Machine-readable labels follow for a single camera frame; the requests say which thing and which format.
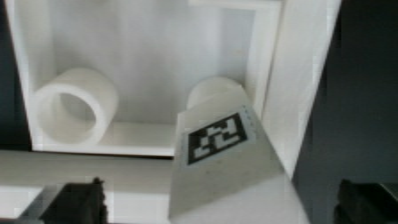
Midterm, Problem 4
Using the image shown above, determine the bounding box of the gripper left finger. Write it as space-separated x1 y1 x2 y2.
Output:
12 178 108 224

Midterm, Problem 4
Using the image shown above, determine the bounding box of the white chair leg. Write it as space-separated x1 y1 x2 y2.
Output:
168 77 311 224

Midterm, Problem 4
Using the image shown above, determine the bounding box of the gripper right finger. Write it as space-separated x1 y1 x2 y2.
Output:
334 179 398 224

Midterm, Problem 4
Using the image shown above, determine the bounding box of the white chair seat part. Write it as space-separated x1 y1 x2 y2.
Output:
3 0 341 167

